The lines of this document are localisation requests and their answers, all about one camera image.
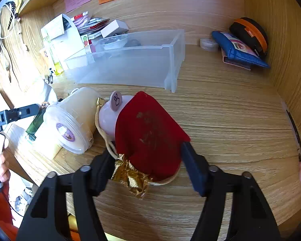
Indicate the red cloth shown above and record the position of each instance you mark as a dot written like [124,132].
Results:
[0,213]

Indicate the white paper bag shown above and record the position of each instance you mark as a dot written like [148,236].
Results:
[67,42]

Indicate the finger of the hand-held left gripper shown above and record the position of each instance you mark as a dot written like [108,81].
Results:
[22,113]

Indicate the clear plastic cup with lid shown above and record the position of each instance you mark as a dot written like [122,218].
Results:
[72,115]

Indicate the clear plastic bin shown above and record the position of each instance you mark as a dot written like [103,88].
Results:
[130,62]

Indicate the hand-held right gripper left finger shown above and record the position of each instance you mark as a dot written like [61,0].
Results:
[100,175]

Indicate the stack of booklets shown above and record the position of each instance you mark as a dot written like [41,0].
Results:
[96,27]

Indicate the person's left hand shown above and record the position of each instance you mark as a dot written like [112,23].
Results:
[4,170]

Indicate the yellow liquid bottle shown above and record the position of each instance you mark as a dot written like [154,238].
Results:
[57,66]

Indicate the white small box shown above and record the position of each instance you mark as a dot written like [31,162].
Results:
[114,29]

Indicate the black pen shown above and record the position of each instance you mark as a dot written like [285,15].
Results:
[294,130]

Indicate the pink round jar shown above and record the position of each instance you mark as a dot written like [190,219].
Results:
[107,120]

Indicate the pink notebook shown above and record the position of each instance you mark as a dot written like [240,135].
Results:
[234,64]

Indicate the red velvet pouch gold trim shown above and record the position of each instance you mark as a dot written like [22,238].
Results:
[148,135]

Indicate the blue zip pouch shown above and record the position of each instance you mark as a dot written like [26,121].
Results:
[240,55]

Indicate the glass bowl of beads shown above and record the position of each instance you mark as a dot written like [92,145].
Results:
[112,41]

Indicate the wooden desktop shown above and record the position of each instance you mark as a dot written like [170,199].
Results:
[228,110]

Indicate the pink striped packet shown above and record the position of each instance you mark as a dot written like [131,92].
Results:
[82,20]

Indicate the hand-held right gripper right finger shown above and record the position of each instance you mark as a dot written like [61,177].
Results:
[194,170]

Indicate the black orange zip case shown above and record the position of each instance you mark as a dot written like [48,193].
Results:
[255,32]

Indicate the white round earbud case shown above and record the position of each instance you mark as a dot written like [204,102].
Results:
[208,44]

